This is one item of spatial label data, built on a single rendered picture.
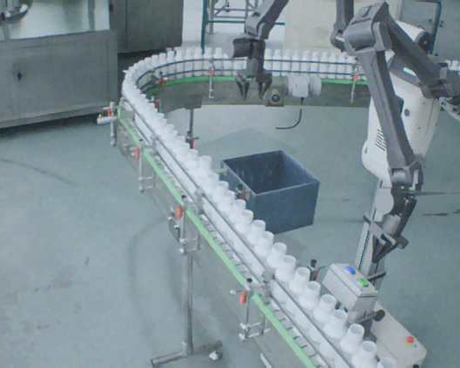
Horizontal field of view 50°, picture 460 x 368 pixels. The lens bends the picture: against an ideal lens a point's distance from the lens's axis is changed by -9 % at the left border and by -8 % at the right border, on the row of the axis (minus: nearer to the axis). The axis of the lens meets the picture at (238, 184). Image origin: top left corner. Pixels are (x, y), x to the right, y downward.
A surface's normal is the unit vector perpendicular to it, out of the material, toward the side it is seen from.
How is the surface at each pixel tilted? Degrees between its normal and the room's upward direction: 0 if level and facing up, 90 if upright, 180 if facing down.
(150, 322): 0
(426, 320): 0
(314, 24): 90
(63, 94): 89
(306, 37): 90
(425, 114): 90
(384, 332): 0
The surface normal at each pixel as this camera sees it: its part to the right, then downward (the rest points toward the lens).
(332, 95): 0.16, 0.51
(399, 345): 0.07, -0.86
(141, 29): 0.47, 0.47
